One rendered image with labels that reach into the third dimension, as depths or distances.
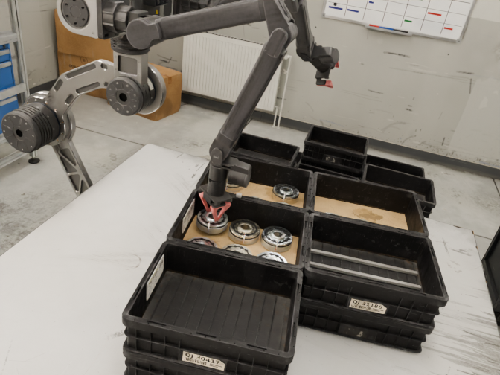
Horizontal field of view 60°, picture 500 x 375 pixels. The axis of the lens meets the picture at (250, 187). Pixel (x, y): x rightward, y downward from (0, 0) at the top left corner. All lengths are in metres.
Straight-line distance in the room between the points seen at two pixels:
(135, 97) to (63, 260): 0.60
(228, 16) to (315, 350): 0.95
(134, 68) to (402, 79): 3.06
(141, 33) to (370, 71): 3.24
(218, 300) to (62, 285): 0.51
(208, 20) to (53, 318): 0.92
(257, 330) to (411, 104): 3.46
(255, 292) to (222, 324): 0.15
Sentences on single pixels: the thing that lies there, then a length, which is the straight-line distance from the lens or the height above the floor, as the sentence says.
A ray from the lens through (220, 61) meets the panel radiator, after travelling 4.45.
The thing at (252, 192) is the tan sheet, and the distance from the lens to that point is 1.71.
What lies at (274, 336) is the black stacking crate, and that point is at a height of 0.83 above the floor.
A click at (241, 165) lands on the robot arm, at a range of 1.31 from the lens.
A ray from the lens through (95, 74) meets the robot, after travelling 1.84.
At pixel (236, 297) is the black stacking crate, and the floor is 0.83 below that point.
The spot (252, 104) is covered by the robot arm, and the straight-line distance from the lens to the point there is 1.21.
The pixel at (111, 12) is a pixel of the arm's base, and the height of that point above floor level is 1.47.
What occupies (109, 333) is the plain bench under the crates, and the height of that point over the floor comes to 0.70.
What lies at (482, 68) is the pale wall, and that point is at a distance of 4.34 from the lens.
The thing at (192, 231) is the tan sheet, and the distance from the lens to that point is 1.46.
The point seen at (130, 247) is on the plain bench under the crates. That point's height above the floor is 0.70.
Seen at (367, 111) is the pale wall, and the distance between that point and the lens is 4.40.
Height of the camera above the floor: 1.72
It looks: 31 degrees down
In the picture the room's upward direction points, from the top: 9 degrees clockwise
